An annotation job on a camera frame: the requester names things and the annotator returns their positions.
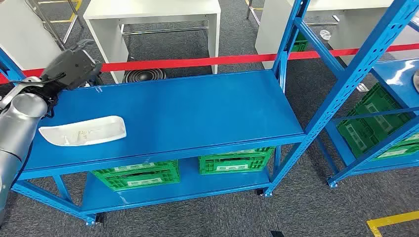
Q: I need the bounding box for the white plastic shell part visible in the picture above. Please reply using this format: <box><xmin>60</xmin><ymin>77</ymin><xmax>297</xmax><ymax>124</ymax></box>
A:
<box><xmin>39</xmin><ymin>115</ymin><xmax>127</xmax><ymax>147</ymax></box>

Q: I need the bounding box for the blue metal shelf rack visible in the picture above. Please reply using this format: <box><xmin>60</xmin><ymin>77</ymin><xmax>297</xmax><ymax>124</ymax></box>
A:
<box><xmin>314</xmin><ymin>18</ymin><xmax>419</xmax><ymax>190</ymax></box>
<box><xmin>0</xmin><ymin>0</ymin><xmax>419</xmax><ymax>228</ymax></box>

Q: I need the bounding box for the red barrier belt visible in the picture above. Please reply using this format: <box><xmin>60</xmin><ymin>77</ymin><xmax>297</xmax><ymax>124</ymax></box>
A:
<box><xmin>0</xmin><ymin>43</ymin><xmax>419</xmax><ymax>85</ymax></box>

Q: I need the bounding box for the black ribbed round disc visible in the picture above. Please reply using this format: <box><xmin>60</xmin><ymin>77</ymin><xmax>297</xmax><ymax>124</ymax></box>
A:
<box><xmin>123</xmin><ymin>68</ymin><xmax>167</xmax><ymax>83</ymax></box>

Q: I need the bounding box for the white table with chrome bar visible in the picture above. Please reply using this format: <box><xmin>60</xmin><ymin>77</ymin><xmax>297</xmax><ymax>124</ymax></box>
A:
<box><xmin>83</xmin><ymin>0</ymin><xmax>222</xmax><ymax>84</ymax></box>

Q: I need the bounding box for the yellow floor tape square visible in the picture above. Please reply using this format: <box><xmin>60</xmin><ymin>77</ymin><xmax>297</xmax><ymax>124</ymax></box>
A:
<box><xmin>38</xmin><ymin>0</ymin><xmax>83</xmax><ymax>24</ymax></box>
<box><xmin>366</xmin><ymin>211</ymin><xmax>419</xmax><ymax>237</ymax></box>

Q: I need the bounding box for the chrome table frame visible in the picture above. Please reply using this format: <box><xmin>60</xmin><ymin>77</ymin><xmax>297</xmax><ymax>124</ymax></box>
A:
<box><xmin>28</xmin><ymin>0</ymin><xmax>84</xmax><ymax>50</ymax></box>

